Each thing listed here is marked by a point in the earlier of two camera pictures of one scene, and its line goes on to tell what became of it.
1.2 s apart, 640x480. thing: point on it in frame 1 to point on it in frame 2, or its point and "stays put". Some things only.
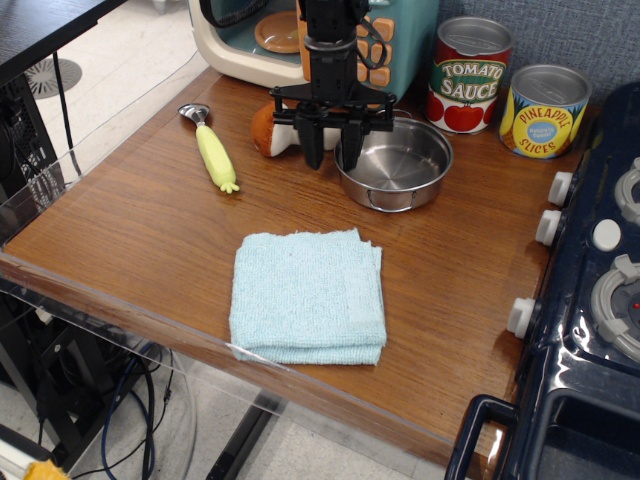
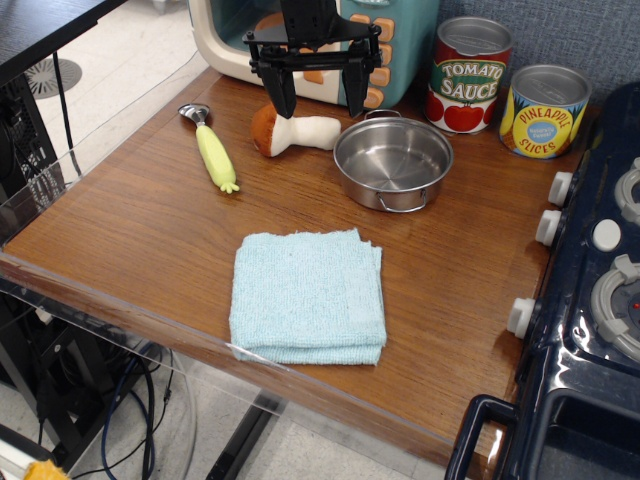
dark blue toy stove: (576, 415) stays put
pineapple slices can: (542, 108) stays put
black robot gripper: (333, 99) to (316, 38)
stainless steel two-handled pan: (398, 170) stays put
